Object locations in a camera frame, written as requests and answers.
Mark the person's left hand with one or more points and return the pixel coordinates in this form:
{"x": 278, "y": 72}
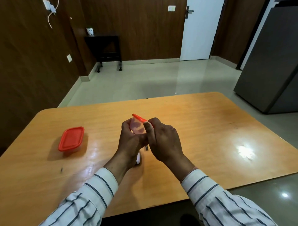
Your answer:
{"x": 129, "y": 144}

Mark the person's right hand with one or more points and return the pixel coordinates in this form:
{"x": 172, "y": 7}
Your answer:
{"x": 166, "y": 144}

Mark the person's right thumb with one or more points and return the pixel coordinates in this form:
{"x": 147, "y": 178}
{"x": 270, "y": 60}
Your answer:
{"x": 149, "y": 134}

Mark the person's left thumb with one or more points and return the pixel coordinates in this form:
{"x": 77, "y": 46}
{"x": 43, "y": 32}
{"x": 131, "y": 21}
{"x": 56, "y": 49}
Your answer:
{"x": 141, "y": 139}

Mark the clear plastic container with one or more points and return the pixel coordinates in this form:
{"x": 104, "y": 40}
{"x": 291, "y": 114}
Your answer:
{"x": 137, "y": 127}

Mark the red container lid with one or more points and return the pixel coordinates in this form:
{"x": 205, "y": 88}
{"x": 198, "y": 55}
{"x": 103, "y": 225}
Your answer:
{"x": 139, "y": 118}

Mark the person's right forearm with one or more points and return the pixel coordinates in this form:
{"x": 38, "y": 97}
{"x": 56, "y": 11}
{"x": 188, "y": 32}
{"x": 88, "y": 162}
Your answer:
{"x": 209, "y": 198}

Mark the person's left forearm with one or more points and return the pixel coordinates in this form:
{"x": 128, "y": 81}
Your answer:
{"x": 97, "y": 193}

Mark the closed red-lidded plastic container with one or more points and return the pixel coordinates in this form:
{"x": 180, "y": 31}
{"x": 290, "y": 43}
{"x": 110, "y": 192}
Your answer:
{"x": 71, "y": 139}

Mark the person's dark shoe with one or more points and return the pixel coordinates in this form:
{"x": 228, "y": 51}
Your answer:
{"x": 189, "y": 220}

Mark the black side table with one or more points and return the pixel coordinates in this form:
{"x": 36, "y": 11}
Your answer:
{"x": 106, "y": 44}

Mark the white door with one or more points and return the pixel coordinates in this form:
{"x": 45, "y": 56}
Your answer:
{"x": 201, "y": 30}

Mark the white owl figurine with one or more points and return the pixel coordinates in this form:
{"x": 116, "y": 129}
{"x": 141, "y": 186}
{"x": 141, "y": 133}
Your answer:
{"x": 90, "y": 31}

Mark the grey refrigerator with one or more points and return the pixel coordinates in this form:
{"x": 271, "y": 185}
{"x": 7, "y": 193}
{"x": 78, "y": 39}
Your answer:
{"x": 270, "y": 58}

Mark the white plug adapter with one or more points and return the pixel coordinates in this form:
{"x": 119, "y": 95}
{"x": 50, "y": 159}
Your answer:
{"x": 53, "y": 8}

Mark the white wall socket plate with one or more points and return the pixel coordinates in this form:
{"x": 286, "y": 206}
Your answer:
{"x": 69, "y": 58}

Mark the white light switch plate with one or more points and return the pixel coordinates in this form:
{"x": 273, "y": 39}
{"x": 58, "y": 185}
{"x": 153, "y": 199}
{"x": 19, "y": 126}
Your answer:
{"x": 171, "y": 8}

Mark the white switch panel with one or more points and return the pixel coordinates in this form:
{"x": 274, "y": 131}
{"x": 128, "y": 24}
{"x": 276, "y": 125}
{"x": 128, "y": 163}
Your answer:
{"x": 46, "y": 4}

